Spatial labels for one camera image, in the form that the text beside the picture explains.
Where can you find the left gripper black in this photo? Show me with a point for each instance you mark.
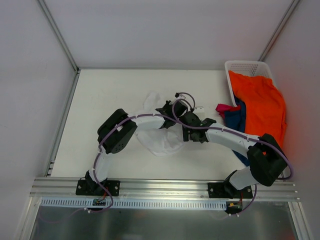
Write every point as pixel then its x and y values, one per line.
pixel 169 124

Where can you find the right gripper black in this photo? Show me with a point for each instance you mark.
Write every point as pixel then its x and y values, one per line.
pixel 186 135

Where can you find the white t shirt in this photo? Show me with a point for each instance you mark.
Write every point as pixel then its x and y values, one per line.
pixel 160 142

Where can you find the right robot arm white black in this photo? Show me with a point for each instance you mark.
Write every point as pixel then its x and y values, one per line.
pixel 266 160

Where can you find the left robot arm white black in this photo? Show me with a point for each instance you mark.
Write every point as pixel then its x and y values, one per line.
pixel 115 133

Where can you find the magenta t shirt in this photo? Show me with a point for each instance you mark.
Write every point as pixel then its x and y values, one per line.
pixel 222 108

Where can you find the blue t shirt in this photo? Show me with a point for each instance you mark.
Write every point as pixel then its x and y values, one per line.
pixel 236 120

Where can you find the white plastic laundry basket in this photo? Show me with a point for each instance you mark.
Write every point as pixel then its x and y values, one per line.
pixel 247 68

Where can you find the orange t shirt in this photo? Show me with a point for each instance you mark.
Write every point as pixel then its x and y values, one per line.
pixel 265 105

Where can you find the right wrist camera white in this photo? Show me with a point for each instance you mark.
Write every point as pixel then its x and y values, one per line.
pixel 199 110

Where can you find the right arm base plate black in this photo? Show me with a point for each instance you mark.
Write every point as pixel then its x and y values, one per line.
pixel 220 190

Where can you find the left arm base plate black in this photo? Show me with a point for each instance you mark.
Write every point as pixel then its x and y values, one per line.
pixel 88 187

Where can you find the right aluminium frame post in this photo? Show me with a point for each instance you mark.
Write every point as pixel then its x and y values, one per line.
pixel 279 29

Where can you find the aluminium frame post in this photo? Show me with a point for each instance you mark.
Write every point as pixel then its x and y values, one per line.
pixel 57 33
pixel 279 29

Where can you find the left aluminium frame post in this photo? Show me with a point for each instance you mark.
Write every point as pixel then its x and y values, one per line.
pixel 57 33

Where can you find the aluminium mounting rail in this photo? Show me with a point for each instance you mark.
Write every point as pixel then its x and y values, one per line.
pixel 161 189

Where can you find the slotted cable duct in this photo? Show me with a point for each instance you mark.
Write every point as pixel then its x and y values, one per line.
pixel 93 203

